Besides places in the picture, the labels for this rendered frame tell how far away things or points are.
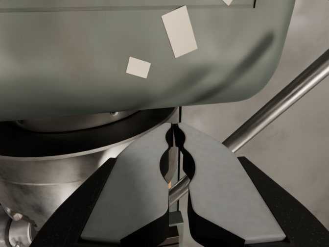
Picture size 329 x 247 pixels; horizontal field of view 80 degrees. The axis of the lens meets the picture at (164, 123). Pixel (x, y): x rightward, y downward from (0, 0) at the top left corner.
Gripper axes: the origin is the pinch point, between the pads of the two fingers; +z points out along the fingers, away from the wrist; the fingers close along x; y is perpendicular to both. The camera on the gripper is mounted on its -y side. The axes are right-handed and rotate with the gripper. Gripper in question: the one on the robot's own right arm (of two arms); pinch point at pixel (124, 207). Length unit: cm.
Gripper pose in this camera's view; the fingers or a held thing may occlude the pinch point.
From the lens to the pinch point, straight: 53.1
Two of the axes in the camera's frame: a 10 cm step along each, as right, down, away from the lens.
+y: 0.2, 8.7, 4.9
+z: 9.9, -0.9, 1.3
